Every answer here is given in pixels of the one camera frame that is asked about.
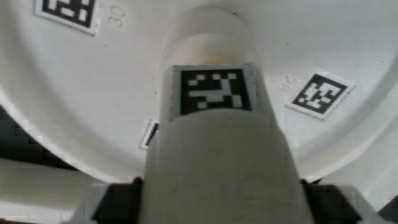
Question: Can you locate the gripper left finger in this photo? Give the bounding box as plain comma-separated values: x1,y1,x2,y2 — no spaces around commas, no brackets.
68,178,146,224

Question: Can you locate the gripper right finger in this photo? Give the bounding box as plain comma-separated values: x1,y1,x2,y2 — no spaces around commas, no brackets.
301,180,382,224

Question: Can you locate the white cylindrical table leg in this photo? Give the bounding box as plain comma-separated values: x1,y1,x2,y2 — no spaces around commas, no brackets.
139,7,315,224

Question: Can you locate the white round table top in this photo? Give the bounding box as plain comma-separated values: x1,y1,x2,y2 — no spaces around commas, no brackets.
0,0,398,207

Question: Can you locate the white front fence rail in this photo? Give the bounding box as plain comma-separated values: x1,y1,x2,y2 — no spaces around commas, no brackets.
0,159,96,224

